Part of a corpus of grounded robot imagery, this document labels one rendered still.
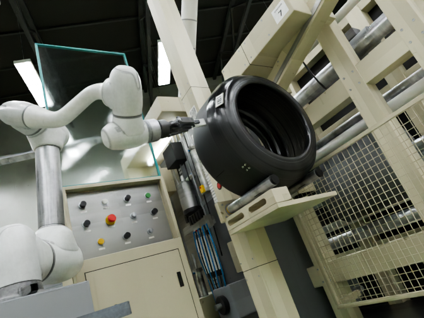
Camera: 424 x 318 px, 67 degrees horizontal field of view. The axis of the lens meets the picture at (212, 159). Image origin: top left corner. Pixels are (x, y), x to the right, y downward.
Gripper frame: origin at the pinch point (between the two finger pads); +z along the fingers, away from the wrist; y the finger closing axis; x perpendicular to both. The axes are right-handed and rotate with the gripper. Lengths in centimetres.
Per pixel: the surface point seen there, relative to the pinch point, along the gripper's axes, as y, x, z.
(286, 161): -12.3, 30.9, 23.4
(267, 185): -8.2, 36.8, 10.9
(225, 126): -9.6, 8.6, 4.1
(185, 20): 41, -107, 68
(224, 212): 23.2, 36.2, 9.1
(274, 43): -15, -32, 59
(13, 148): 1004, -550, 75
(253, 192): 1.2, 36.1, 10.8
